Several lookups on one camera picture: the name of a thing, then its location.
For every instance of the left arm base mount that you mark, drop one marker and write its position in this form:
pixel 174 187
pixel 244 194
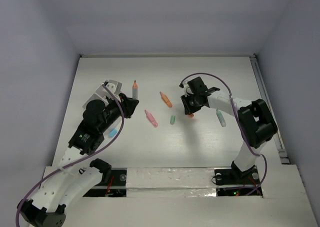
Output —
pixel 113 181

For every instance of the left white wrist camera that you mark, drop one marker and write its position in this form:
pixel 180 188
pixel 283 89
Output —
pixel 114 86

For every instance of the white compartment organizer box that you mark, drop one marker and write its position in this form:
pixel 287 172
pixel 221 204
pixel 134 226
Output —
pixel 102 95

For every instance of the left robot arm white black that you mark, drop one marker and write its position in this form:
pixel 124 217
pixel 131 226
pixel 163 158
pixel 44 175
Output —
pixel 77 173

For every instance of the mint green highlighter marker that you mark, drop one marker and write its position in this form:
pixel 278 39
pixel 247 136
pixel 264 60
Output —
pixel 221 118

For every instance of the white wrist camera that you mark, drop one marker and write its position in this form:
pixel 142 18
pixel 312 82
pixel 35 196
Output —
pixel 186 88
pixel 114 86

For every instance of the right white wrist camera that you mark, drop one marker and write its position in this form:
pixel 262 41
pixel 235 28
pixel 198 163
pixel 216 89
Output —
pixel 186 88

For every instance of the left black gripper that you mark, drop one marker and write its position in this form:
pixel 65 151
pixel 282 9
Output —
pixel 128 105

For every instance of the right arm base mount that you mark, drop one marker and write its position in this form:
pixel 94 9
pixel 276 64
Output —
pixel 231 182

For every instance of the orange highlighter marker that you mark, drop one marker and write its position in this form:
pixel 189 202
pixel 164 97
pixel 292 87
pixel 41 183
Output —
pixel 166 99

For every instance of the grey marker orange tip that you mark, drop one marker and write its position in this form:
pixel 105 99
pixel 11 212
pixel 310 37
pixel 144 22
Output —
pixel 135 90

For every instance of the pink highlighter marker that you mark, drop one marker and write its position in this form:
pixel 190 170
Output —
pixel 151 118

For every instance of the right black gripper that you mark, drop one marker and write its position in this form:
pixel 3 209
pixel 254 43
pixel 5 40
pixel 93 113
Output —
pixel 188 109

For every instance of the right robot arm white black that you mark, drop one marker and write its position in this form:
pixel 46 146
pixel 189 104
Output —
pixel 254 119

